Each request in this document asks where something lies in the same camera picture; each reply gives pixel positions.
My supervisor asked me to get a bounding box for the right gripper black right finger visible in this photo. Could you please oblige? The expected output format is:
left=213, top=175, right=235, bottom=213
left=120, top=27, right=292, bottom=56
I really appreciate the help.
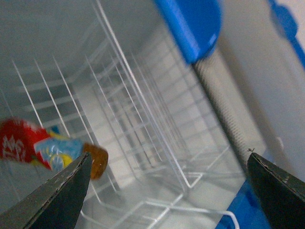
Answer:
left=247, top=153, right=305, bottom=229

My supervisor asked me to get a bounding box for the white chest freezer blue rim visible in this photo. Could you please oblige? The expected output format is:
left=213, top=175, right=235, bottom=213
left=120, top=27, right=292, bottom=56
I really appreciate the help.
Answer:
left=0, top=0, right=305, bottom=229

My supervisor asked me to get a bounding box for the glass sliding freezer lid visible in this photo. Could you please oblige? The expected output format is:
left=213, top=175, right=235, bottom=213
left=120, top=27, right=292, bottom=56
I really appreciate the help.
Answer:
left=155, top=0, right=305, bottom=179

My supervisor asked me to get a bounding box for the iced tea bottle red label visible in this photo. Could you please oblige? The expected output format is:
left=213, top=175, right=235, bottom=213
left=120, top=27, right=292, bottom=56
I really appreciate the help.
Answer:
left=0, top=118, right=109, bottom=180

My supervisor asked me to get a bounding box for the white wire freezer basket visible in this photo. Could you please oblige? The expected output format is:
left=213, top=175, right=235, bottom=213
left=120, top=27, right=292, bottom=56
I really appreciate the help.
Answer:
left=0, top=0, right=243, bottom=229

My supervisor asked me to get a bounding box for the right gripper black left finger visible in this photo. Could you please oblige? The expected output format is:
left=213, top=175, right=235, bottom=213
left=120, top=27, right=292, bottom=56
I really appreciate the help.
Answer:
left=0, top=153, right=92, bottom=229

